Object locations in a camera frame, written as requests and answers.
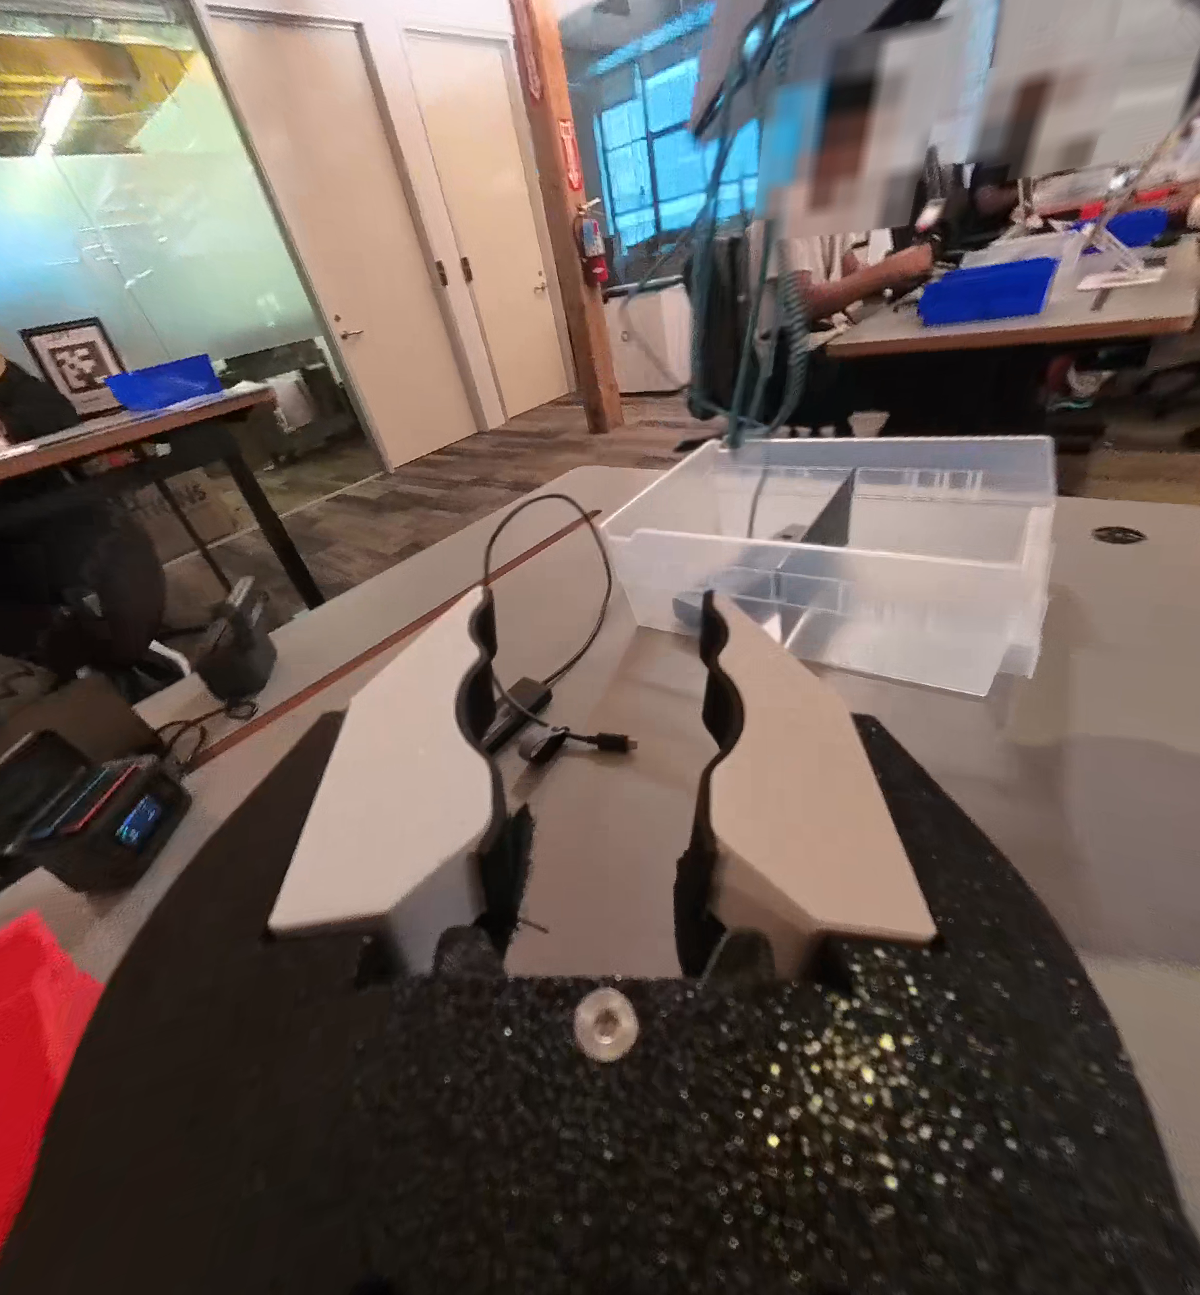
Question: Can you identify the large blue bin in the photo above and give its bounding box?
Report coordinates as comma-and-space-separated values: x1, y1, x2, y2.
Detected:
918, 258, 1059, 328

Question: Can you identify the black charger dock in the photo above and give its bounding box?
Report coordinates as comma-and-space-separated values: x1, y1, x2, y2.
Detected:
199, 577, 279, 703

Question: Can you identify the white cabinet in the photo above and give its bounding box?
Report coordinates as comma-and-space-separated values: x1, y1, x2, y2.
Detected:
604, 284, 692, 396

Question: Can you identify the grey coiled cable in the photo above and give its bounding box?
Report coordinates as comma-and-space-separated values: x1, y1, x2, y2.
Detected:
777, 233, 815, 426

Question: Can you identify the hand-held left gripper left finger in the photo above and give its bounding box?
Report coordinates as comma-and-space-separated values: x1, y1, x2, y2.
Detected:
268, 588, 550, 982

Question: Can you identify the framed marker poster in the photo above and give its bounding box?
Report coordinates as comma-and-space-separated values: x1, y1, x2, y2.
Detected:
20, 318, 125, 416

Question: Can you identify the black charging case with display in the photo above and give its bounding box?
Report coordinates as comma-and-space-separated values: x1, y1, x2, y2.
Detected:
0, 732, 195, 895

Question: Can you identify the teal braided cable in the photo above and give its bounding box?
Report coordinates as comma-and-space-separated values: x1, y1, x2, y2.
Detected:
685, 0, 824, 548

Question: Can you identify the wooden-edged desk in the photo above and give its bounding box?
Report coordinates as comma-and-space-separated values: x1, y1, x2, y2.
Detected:
0, 390, 326, 609

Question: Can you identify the black charger power cable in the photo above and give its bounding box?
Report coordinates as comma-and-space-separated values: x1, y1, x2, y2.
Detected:
159, 698, 257, 770

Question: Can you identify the black office chair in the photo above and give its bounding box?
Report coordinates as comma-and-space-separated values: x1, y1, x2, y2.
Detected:
0, 497, 167, 675

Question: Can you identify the cardboard box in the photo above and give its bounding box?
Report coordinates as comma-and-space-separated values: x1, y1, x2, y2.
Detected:
143, 476, 247, 559

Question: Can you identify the thin black usb cable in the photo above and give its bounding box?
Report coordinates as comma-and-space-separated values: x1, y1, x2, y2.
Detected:
482, 494, 640, 770

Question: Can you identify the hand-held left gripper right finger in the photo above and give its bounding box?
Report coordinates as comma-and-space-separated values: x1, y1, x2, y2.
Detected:
672, 591, 938, 982

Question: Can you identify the black usb hub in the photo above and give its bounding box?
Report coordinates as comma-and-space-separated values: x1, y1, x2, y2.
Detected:
479, 680, 555, 755

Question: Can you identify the grey desk with wooden edge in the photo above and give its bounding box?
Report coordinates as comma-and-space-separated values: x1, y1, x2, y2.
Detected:
826, 238, 1200, 361

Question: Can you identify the red fire extinguisher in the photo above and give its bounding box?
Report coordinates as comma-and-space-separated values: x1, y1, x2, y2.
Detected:
573, 201, 611, 289

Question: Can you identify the blue plastic bin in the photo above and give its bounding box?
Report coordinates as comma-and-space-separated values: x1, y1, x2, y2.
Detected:
103, 354, 224, 411

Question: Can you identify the red plastic bin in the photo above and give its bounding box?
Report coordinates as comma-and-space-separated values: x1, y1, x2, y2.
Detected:
0, 911, 105, 1295

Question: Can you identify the white door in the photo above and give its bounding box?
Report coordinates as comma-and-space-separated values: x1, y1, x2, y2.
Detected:
204, 5, 479, 468
402, 31, 572, 422

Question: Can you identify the dark wooden post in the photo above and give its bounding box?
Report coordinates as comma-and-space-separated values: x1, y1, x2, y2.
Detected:
510, 0, 623, 432

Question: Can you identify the clear plastic bin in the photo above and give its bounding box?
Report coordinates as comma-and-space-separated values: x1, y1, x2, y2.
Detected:
600, 436, 1059, 700

